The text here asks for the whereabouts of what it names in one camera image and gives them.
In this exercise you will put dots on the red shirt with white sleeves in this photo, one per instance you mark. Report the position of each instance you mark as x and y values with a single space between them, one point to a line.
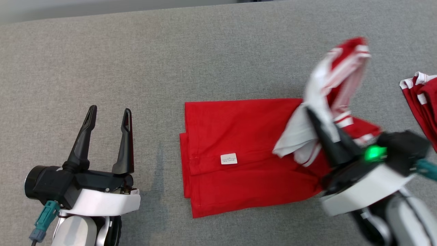
239 136

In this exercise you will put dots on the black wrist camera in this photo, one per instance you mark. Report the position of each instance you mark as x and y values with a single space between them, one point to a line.
47 186
406 150

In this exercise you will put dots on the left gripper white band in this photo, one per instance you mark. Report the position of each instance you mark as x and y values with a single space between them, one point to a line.
102 201

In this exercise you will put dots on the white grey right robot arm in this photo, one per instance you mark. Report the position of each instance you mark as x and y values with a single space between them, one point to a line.
403 222

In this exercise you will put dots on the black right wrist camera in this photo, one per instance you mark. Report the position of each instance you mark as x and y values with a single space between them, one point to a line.
406 150

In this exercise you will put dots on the red Bulls 23 shorts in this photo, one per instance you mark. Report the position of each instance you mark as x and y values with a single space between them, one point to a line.
425 109

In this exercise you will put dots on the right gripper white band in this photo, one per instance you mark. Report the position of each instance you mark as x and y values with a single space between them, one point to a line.
365 188

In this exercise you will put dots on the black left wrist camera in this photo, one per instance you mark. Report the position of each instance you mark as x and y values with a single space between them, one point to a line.
47 186

